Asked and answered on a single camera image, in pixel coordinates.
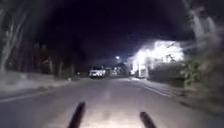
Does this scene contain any white vehicle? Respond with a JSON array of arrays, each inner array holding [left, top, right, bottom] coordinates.
[[88, 66, 108, 79]]

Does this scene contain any grey asphalt road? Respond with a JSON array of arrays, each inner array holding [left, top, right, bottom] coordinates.
[[0, 77, 224, 128]]

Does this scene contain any brightly lit building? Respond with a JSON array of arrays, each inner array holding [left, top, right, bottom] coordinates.
[[129, 39, 186, 80]]

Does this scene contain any robot's own part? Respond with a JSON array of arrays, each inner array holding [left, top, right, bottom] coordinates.
[[139, 111, 157, 128], [67, 101, 87, 128]]

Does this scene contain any row of trees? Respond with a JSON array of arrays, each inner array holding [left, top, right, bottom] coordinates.
[[0, 6, 79, 79]]

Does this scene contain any pale verge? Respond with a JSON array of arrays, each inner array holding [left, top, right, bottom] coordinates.
[[0, 70, 73, 98]]

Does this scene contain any bush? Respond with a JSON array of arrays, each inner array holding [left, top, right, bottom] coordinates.
[[181, 19, 224, 101]]

